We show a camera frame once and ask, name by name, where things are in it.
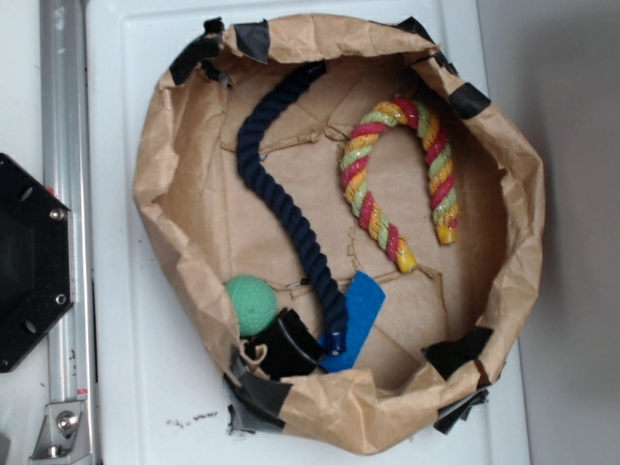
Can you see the blue sponge strip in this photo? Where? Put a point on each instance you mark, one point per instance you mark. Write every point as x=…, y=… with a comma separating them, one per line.
x=365, y=299

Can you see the green dimpled ball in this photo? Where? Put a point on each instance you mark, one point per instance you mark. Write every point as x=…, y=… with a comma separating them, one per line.
x=254, y=303

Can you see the black plastic block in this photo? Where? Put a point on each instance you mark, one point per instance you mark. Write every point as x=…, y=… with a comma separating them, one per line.
x=285, y=348

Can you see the brown paper bag basket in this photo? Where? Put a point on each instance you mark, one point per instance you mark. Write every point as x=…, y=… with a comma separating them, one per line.
x=306, y=148

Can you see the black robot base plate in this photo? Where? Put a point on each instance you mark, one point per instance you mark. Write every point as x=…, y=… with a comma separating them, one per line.
x=36, y=283

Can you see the aluminium extrusion rail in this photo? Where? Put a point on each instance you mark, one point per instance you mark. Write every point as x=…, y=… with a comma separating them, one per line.
x=71, y=344

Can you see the metal corner bracket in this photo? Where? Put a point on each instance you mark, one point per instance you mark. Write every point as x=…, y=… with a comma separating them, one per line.
x=63, y=438

